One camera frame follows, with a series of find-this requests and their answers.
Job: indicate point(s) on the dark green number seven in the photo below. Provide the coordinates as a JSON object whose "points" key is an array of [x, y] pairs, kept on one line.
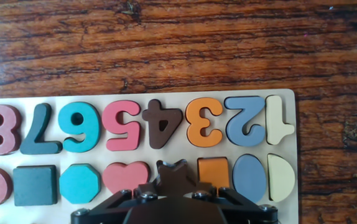
{"points": [[38, 124]]}

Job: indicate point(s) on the red number eight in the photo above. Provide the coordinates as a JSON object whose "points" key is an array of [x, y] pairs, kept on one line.
{"points": [[11, 130]]}

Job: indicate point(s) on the teal octagon piece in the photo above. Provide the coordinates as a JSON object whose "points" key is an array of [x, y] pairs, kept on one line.
{"points": [[79, 183]]}

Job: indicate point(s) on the pink number five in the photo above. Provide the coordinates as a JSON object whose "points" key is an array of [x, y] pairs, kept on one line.
{"points": [[125, 107]]}

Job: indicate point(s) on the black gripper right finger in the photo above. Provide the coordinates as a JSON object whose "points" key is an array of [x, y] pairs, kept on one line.
{"points": [[243, 213]]}

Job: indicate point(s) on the cream number one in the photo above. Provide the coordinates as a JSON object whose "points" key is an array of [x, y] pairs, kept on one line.
{"points": [[275, 118]]}

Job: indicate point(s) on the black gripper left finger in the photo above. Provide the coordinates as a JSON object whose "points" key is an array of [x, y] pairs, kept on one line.
{"points": [[110, 211]]}

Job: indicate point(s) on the wooden shape puzzle board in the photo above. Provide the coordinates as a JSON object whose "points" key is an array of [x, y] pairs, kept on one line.
{"points": [[178, 154]]}

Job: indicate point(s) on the teal number six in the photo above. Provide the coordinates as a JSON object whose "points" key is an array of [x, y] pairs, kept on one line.
{"points": [[93, 124]]}

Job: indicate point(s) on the orange rectangle piece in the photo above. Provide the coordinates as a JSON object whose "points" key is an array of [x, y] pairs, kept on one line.
{"points": [[214, 172]]}

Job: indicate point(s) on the dark green square piece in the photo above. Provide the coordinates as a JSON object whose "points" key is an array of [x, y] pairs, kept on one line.
{"points": [[35, 185]]}

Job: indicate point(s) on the pink heart piece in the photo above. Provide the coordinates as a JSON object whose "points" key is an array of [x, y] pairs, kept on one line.
{"points": [[122, 177]]}

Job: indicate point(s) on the brown number four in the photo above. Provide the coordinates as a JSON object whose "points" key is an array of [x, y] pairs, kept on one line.
{"points": [[154, 113]]}

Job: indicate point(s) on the grey-blue number two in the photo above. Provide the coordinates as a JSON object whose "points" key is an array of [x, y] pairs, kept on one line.
{"points": [[243, 102]]}

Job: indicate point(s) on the grey-blue oval piece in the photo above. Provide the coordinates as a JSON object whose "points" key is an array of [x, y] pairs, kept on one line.
{"points": [[249, 177]]}

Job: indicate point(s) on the orange number three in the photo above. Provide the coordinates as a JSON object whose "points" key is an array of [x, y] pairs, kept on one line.
{"points": [[203, 104]]}

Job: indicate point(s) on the cream semicircle piece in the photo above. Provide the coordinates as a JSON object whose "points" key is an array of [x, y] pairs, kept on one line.
{"points": [[279, 177]]}

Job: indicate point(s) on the brown star piece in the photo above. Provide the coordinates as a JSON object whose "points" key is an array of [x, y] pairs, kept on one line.
{"points": [[175, 179]]}

